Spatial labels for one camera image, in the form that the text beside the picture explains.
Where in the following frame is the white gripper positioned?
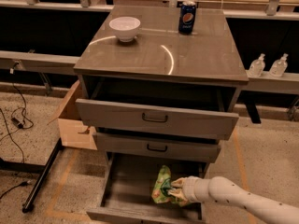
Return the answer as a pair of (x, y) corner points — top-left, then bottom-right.
(168, 176), (203, 203)

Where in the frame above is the green rice chip bag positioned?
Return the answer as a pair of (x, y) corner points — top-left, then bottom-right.
(151, 165), (190, 207)

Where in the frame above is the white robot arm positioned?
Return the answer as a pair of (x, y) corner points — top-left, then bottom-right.
(168, 176), (299, 224)

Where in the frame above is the bottom grey drawer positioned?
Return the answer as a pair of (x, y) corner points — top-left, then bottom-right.
(87, 153), (205, 224)

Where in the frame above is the grey drawer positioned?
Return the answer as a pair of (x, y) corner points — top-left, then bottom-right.
(93, 133), (221, 163)
(76, 99), (238, 140)
(87, 153), (205, 224)

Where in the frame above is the middle grey drawer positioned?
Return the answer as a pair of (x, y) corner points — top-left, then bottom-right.
(93, 133), (221, 163)

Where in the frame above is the top grey drawer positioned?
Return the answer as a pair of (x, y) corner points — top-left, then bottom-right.
(76, 99), (238, 140)

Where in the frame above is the grey drawer cabinet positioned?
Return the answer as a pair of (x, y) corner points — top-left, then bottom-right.
(73, 5), (249, 170)

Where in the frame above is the cardboard box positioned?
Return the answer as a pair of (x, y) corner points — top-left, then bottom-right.
(50, 80), (97, 150)

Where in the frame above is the left clear sanitizer bottle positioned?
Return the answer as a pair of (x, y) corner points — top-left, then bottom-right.
(249, 53), (265, 77)

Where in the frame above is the clear sanitizer bottle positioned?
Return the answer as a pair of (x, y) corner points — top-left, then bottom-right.
(269, 53), (288, 77)
(249, 53), (265, 77)

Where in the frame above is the right clear sanitizer bottle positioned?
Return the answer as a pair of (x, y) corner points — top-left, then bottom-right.
(269, 53), (288, 77)

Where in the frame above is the white bowl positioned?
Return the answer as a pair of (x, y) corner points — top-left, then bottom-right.
(109, 17), (141, 42)

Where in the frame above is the blue pepsi can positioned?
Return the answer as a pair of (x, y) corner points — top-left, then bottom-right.
(178, 1), (196, 34)

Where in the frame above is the black metal floor frame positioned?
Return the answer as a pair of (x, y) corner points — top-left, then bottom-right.
(0, 139), (63, 213)

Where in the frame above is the black floor cable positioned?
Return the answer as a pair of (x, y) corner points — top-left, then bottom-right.
(0, 179), (32, 200)

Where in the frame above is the black power adapter cable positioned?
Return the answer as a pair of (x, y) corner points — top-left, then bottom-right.
(0, 61), (35, 164)

